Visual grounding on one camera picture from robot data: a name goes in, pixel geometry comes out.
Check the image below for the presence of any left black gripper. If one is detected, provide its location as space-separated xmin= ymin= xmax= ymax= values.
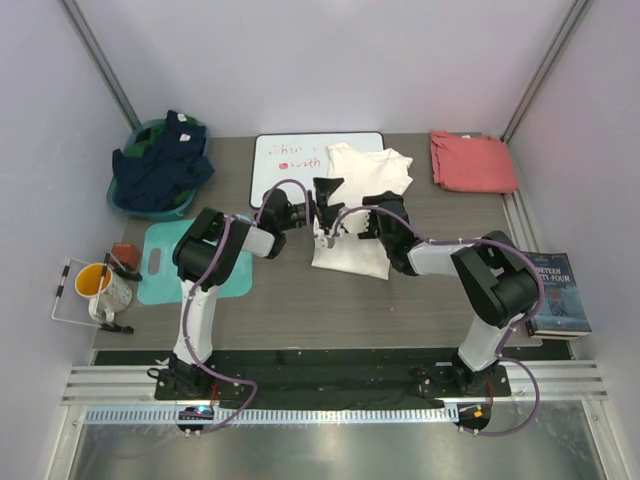
xmin=279 ymin=180 xmax=345 ymax=232

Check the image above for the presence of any white printed t-shirt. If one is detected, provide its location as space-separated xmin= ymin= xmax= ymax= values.
xmin=309 ymin=142 xmax=415 ymax=281

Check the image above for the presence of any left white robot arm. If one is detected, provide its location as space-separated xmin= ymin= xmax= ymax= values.
xmin=173 ymin=177 xmax=344 ymax=399

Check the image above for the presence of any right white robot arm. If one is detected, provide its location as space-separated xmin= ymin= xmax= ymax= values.
xmin=359 ymin=191 xmax=544 ymax=395

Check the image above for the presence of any white dry-erase board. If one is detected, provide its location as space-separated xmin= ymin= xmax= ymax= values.
xmin=249 ymin=131 xmax=384 ymax=210

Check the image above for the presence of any folded pink t-shirt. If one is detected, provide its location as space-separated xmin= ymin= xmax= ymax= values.
xmin=430 ymin=131 xmax=519 ymax=194

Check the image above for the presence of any teal laundry basket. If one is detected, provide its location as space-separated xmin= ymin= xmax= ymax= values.
xmin=107 ymin=117 xmax=214 ymax=221

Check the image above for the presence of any navy blue t-shirt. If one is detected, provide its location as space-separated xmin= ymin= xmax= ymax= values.
xmin=111 ymin=109 xmax=216 ymax=211

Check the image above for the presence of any Nineteen Eighty-Four book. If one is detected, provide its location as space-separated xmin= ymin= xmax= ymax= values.
xmin=524 ymin=252 xmax=592 ymax=339

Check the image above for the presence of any green t-shirt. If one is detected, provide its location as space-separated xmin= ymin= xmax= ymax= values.
xmin=123 ymin=120 xmax=166 ymax=158

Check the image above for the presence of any teal cutting board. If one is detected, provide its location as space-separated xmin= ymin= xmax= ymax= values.
xmin=137 ymin=219 xmax=253 ymax=306

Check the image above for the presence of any small brown red object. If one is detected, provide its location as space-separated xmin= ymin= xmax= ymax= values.
xmin=110 ymin=242 xmax=142 ymax=271

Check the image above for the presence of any white mug orange inside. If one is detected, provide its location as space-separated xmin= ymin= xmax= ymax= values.
xmin=74 ymin=263 xmax=133 ymax=324

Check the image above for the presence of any black marker pen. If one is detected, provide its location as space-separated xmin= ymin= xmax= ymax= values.
xmin=100 ymin=323 xmax=135 ymax=335

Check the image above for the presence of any clear acrylic sheet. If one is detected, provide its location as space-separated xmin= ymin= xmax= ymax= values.
xmin=51 ymin=253 xmax=125 ymax=330

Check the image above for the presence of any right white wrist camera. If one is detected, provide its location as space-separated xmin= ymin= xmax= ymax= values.
xmin=336 ymin=209 xmax=378 ymax=240

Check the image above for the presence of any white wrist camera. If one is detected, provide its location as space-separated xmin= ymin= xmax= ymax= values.
xmin=336 ymin=209 xmax=378 ymax=240
xmin=313 ymin=228 xmax=340 ymax=249

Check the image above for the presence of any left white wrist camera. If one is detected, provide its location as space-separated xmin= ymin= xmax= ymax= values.
xmin=313 ymin=228 xmax=340 ymax=249

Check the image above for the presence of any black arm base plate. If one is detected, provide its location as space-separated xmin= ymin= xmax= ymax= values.
xmin=94 ymin=341 xmax=570 ymax=410

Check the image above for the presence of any white slotted cable duct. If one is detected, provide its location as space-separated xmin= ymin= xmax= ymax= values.
xmin=84 ymin=405 xmax=459 ymax=426

